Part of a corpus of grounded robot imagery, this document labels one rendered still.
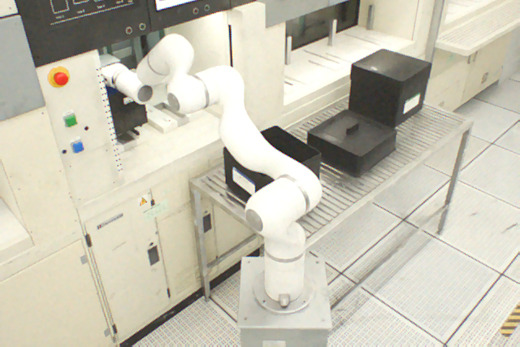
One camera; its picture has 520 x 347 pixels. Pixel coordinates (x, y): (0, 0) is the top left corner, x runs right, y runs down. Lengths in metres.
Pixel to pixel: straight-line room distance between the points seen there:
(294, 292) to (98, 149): 0.82
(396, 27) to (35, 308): 2.49
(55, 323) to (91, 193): 0.55
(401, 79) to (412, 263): 1.04
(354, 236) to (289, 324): 1.45
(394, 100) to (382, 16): 1.02
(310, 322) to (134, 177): 0.85
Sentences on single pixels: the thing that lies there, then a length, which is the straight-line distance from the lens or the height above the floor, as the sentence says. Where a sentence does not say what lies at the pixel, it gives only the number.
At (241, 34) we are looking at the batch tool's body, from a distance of 1.89.
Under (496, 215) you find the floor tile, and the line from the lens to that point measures 3.26.
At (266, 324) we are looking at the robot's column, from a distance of 1.49.
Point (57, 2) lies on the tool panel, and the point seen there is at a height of 1.57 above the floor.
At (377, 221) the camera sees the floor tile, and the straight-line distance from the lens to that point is 2.99.
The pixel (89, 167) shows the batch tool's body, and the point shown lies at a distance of 1.75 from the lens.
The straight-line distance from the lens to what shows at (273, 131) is 2.01.
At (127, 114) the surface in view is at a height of 1.03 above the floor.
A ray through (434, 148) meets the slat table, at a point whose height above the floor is 0.76.
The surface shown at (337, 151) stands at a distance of 2.04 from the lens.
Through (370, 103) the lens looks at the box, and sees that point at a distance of 2.41.
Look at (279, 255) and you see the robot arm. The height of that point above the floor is 0.97.
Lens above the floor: 1.96
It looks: 34 degrees down
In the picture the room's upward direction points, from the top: 1 degrees counter-clockwise
